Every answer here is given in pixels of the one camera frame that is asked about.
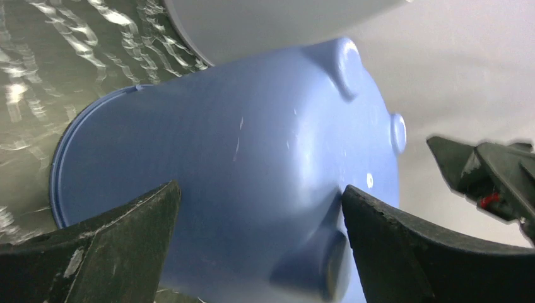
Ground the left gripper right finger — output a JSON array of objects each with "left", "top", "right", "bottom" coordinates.
[{"left": 341, "top": 185, "right": 534, "bottom": 302}]

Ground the blue plastic bucket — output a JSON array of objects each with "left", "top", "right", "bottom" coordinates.
[{"left": 49, "top": 37, "right": 406, "bottom": 302}]

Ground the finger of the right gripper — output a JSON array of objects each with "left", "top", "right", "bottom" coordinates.
[{"left": 426, "top": 136, "right": 534, "bottom": 242}]

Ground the large grey container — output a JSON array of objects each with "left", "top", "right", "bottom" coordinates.
[{"left": 164, "top": 0, "right": 405, "bottom": 66}]

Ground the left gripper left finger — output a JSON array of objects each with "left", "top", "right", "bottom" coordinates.
[{"left": 1, "top": 181, "right": 181, "bottom": 302}]

